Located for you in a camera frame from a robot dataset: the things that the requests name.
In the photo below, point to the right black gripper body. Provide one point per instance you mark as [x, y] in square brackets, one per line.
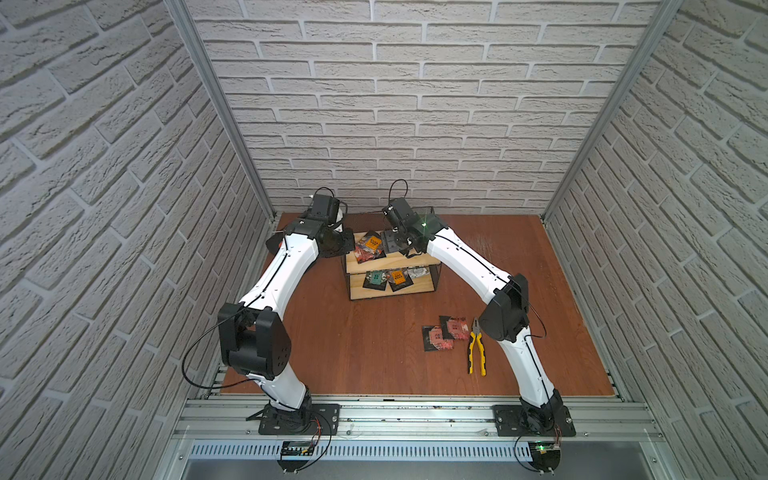
[393, 240]

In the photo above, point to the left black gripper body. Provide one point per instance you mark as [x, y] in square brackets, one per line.
[339, 241]

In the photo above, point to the orange label tea bag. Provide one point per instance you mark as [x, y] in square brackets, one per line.
[372, 243]

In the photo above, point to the orange tea bag shelf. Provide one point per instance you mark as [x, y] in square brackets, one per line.
[399, 279]

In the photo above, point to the red tea bag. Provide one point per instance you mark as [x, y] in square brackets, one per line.
[455, 328]
[433, 339]
[362, 254]

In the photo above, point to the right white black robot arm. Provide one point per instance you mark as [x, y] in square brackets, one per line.
[505, 318]

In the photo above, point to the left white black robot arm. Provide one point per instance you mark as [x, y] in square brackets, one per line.
[254, 341]

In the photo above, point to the silver tea bag lower shelf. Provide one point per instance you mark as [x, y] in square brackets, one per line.
[418, 272]

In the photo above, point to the green label tea bag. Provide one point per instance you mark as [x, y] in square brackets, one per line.
[376, 280]

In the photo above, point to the black plastic tool case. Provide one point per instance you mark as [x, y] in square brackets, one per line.
[295, 229]

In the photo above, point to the yellow black combination pliers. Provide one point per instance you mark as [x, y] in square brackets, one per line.
[476, 345]

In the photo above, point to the left controller board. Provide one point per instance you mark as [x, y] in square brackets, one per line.
[295, 456]

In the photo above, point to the controller board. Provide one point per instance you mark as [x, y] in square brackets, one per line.
[295, 456]
[545, 457]

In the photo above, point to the right controller board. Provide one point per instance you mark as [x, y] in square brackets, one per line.
[545, 457]

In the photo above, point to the black wire wooden shelf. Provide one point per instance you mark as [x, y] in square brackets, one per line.
[360, 224]

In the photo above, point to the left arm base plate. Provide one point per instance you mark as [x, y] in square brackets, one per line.
[319, 418]

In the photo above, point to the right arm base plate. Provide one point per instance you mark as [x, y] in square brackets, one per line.
[519, 420]

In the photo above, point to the aluminium front rail frame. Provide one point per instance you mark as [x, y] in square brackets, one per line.
[402, 428]

